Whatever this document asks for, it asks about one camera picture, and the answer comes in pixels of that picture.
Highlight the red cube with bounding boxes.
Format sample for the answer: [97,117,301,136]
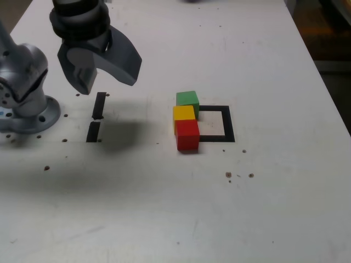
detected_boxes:
[175,119,200,151]

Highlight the black tape strip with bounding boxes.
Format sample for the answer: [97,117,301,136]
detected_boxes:
[86,92,107,143]

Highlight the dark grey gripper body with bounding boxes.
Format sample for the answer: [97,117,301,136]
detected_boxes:
[61,29,114,53]

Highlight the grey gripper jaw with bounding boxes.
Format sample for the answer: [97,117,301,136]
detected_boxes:
[57,45,98,95]
[67,26,143,87]

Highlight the green cube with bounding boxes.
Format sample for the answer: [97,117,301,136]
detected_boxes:
[175,90,200,121]

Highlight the black tape square outline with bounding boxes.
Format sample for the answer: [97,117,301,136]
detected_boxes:
[197,105,236,143]

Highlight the yellow cube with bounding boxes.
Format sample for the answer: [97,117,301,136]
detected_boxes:
[172,105,197,135]

